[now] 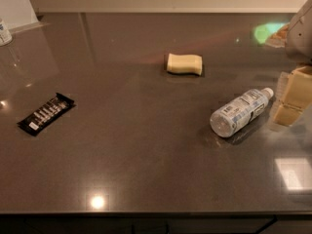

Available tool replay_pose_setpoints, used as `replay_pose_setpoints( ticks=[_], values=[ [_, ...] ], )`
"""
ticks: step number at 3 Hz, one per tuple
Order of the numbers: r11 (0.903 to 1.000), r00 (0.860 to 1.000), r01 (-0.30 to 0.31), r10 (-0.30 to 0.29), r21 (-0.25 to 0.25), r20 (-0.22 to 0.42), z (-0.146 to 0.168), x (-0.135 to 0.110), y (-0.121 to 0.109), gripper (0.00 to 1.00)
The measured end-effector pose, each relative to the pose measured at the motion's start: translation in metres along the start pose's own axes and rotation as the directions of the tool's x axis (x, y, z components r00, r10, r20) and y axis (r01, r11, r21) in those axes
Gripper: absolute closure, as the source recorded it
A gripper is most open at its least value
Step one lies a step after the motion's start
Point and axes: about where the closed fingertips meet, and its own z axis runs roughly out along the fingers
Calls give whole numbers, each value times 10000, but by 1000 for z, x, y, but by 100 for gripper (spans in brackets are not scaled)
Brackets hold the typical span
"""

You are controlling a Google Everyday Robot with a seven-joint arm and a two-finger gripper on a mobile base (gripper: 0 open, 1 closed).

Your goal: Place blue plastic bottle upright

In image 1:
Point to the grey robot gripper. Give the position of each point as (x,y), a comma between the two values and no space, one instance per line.
(300,38)

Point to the white container at left edge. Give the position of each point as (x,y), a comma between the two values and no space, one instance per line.
(5,35)

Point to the clear plastic water bottle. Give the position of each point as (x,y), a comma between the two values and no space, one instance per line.
(239,112)

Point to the black snack bar wrapper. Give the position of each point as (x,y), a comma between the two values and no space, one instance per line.
(46,114)

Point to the yellow sponge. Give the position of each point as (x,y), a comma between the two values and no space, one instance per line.
(182,64)

